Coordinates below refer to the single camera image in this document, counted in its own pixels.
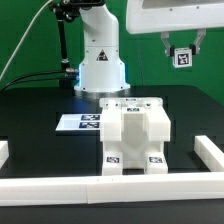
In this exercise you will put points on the white tagged cube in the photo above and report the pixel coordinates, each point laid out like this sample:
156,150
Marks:
182,58

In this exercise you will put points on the black camera stand pole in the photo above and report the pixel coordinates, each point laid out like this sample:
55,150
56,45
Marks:
68,11

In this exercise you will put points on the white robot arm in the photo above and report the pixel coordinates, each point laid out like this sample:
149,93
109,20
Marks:
102,71

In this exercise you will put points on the white chair back part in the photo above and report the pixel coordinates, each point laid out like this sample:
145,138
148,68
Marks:
133,117

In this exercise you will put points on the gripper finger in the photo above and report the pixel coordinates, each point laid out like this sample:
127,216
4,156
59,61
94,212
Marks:
195,46
169,49

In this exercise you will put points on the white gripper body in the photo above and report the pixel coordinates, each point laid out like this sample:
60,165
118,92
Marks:
152,16

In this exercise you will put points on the white U-shaped fence frame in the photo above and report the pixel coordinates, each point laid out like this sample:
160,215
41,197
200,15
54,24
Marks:
128,188

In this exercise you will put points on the white base tag plate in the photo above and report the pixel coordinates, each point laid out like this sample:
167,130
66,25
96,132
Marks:
79,122

